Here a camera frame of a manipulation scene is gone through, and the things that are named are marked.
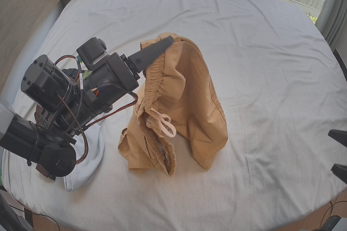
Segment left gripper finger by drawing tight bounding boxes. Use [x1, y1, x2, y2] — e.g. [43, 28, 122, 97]
[127, 36, 175, 73]

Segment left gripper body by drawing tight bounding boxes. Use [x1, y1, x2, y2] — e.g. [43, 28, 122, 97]
[81, 53, 139, 117]

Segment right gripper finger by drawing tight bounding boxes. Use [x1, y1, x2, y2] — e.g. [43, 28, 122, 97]
[331, 164, 347, 184]
[328, 129, 347, 148]

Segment tan shorts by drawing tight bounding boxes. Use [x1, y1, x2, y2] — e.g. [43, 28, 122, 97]
[117, 32, 229, 177]

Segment bed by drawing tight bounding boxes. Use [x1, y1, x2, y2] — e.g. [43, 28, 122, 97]
[0, 0, 347, 231]

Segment pale blue garment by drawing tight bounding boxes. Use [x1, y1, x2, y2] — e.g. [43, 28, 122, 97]
[63, 116, 106, 192]

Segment brown garment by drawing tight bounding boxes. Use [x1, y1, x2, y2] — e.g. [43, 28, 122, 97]
[35, 104, 56, 180]

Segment grey-green curtain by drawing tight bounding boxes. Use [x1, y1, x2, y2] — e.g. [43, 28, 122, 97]
[314, 0, 347, 47]

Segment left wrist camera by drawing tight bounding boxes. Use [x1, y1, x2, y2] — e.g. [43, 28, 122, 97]
[76, 37, 109, 72]

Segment black cable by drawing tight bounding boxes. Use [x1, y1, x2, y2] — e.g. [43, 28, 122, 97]
[74, 90, 137, 166]

